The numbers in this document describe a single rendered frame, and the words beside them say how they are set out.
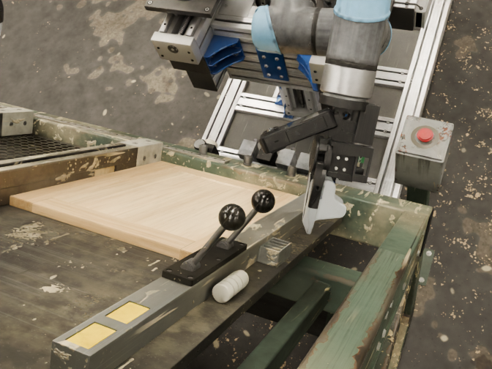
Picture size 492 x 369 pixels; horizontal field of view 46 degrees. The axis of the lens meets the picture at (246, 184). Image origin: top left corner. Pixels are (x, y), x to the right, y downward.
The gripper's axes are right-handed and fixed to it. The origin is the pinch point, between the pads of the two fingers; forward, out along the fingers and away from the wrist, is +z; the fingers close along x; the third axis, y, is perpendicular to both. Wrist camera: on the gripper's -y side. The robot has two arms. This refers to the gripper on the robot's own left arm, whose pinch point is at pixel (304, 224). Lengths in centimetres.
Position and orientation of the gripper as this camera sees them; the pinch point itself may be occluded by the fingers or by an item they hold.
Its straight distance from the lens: 89.0
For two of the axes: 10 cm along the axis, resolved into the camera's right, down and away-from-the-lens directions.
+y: 9.9, 1.6, 0.1
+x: 0.3, -2.3, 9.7
